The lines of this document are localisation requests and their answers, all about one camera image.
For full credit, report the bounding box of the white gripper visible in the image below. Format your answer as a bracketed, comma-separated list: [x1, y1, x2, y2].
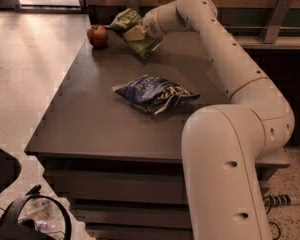
[124, 9, 164, 41]

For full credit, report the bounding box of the green jalapeno chip bag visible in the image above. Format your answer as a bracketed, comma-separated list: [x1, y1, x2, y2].
[105, 8, 162, 60]

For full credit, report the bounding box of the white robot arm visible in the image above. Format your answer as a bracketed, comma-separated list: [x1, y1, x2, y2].
[143, 0, 295, 240]

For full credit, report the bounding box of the red apple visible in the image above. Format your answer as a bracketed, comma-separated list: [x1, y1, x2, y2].
[87, 25, 108, 49]

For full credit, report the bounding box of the blue chip bag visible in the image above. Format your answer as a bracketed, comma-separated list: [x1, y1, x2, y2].
[112, 75, 200, 115]

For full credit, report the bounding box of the grey drawer cabinet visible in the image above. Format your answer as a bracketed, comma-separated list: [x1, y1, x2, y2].
[24, 30, 291, 240]

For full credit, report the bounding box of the black chair seat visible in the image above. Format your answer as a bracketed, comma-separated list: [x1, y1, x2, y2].
[0, 149, 21, 193]

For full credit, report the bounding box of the white power strip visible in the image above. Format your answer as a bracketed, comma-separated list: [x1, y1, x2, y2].
[263, 194, 300, 207]

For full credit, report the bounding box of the black headset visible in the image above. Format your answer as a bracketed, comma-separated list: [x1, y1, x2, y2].
[0, 185, 72, 240]

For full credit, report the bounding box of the left metal shelf bracket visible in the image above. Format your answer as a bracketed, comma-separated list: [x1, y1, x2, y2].
[125, 0, 139, 12]

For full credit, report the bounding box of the metal shelf bracket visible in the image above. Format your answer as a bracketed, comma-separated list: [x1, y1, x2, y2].
[125, 0, 139, 12]
[261, 0, 293, 44]

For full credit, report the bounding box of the right metal shelf bracket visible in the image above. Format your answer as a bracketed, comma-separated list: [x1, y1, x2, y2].
[261, 0, 293, 44]

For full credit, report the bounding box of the black power cable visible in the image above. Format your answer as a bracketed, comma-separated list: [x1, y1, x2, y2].
[265, 205, 282, 240]

